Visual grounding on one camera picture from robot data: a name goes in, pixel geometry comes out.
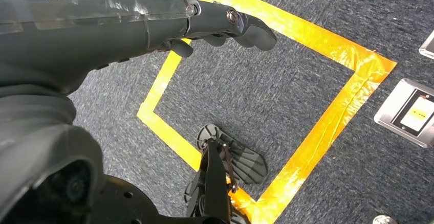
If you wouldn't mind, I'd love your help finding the black robot hip plate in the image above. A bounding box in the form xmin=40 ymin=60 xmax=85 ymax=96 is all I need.
xmin=86 ymin=175 xmax=163 ymax=224

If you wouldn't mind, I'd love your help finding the black robot foot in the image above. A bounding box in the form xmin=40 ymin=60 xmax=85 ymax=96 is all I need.
xmin=196 ymin=123 xmax=269 ymax=185

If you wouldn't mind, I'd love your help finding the yellow floor tape square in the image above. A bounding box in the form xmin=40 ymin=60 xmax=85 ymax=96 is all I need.
xmin=136 ymin=0 xmax=398 ymax=224

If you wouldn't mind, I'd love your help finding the steel floor plate yellow label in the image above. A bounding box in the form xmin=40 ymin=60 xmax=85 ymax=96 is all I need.
xmin=373 ymin=78 xmax=434 ymax=149

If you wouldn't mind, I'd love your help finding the steel floor plate white label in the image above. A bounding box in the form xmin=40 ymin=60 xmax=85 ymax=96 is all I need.
xmin=418 ymin=29 xmax=434 ymax=60

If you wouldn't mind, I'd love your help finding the chrome chair base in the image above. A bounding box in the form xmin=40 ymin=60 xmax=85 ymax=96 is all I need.
xmin=372 ymin=214 xmax=398 ymax=224

